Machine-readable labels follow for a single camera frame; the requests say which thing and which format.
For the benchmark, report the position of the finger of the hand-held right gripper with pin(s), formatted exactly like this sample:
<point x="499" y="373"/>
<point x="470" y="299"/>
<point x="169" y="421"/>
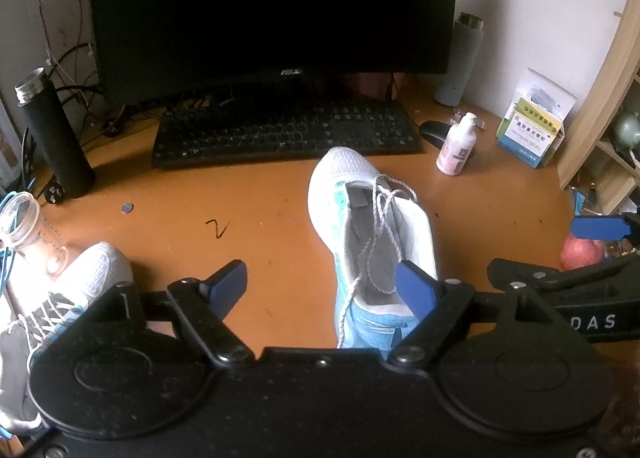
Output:
<point x="502" y="270"/>
<point x="595" y="228"/>

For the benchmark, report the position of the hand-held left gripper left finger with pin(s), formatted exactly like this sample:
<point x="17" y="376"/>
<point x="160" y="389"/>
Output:
<point x="229" y="283"/>

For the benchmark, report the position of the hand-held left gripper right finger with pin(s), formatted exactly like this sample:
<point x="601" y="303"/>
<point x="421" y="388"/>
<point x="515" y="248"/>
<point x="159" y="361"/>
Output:
<point x="417" y="290"/>

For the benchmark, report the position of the white speckled shoelace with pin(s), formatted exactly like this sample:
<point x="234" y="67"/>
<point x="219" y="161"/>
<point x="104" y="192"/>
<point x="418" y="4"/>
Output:
<point x="378" y="218"/>
<point x="50" y="310"/>

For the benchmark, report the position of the white mesh sneaker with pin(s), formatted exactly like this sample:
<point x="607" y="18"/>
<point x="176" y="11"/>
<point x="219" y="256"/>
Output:
<point x="95" y="263"/>
<point x="345" y="167"/>

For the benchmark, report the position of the red apple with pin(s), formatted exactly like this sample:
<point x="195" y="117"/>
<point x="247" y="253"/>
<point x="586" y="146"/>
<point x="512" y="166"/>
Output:
<point x="580" y="253"/>

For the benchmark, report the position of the blue packet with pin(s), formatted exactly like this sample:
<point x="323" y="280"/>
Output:
<point x="580" y="202"/>

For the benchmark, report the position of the green teapot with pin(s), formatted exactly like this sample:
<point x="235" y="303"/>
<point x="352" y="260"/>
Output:
<point x="629" y="131"/>

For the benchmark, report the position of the blue white medicine box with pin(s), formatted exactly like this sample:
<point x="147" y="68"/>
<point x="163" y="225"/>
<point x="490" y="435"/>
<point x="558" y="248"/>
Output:
<point x="527" y="145"/>

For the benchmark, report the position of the wooden shelf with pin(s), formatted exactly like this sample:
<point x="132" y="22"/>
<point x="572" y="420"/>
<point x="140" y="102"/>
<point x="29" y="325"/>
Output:
<point x="595" y="102"/>

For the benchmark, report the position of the white lotion bottle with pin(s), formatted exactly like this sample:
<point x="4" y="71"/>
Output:
<point x="456" y="150"/>

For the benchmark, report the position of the black keyboard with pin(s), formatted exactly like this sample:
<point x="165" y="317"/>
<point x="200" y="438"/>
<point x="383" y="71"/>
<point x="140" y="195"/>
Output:
<point x="280" y="135"/>

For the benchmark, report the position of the black computer mouse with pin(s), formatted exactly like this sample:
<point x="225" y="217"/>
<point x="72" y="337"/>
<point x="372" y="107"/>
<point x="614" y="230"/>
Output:
<point x="432" y="130"/>

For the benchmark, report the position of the clear plastic jar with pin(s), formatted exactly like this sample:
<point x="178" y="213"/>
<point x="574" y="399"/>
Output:
<point x="37" y="238"/>

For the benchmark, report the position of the black power plug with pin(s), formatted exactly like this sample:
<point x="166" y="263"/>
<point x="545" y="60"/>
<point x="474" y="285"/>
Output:
<point x="52" y="192"/>

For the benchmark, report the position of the grey thermos bottle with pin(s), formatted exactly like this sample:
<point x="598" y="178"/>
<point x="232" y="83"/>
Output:
<point x="462" y="62"/>

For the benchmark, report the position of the black thermos bottle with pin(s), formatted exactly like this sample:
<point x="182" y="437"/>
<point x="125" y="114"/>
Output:
<point x="57" y="147"/>

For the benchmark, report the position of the black computer monitor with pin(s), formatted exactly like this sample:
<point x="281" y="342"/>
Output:
<point x="275" y="2"/>

